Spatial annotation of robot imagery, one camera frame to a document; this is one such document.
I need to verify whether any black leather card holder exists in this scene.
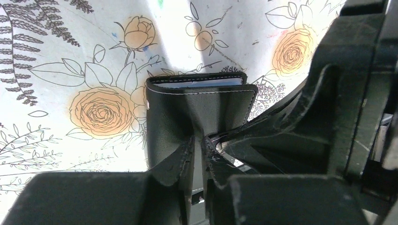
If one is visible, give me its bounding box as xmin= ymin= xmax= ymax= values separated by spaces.
xmin=146 ymin=72 xmax=258 ymax=167

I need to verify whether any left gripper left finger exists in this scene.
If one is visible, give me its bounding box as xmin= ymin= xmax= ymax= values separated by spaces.
xmin=3 ymin=137 xmax=195 ymax=225

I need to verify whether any floral pattern table mat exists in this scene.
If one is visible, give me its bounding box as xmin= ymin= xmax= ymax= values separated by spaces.
xmin=0 ymin=0 xmax=344 ymax=218

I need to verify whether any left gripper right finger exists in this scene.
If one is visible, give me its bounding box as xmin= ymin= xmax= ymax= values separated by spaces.
xmin=201 ymin=138 xmax=367 ymax=225

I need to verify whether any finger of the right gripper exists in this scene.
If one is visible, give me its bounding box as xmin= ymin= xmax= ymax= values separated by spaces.
xmin=210 ymin=0 xmax=398 ymax=199

